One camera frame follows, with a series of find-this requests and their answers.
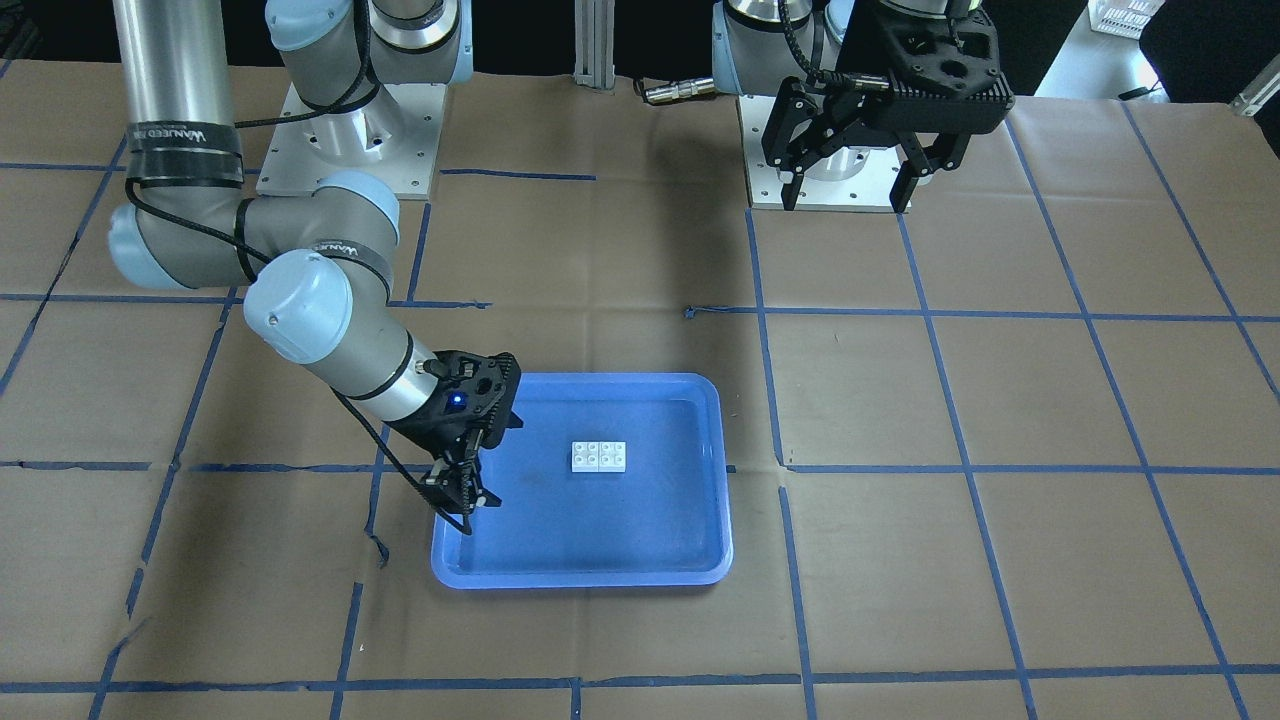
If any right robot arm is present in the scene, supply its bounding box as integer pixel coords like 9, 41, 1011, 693
108, 1, 522, 532

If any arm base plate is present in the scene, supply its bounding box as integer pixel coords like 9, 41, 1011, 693
737, 95, 900, 213
256, 85, 449, 201

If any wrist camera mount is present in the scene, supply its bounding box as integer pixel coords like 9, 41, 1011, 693
422, 350, 521, 397
836, 1, 1007, 97

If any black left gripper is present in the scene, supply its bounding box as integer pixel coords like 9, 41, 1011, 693
760, 76, 1015, 214

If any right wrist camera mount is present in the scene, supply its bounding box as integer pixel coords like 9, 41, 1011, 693
422, 350, 521, 397

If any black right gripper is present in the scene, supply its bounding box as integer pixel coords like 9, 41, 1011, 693
385, 395, 524, 512

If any aluminium frame post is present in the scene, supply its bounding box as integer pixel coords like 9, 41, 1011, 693
572, 0, 616, 94

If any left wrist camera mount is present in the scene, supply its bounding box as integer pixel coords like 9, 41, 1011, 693
836, 1, 1007, 97

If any blue plastic tray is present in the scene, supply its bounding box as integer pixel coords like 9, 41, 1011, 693
430, 373, 733, 591

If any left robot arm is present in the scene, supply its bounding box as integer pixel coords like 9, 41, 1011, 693
712, 1, 1015, 213

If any white block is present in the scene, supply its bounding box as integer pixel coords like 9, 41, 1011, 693
596, 441, 627, 473
570, 441, 602, 473

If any silver cable connector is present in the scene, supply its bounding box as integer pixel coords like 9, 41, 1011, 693
634, 77, 718, 108

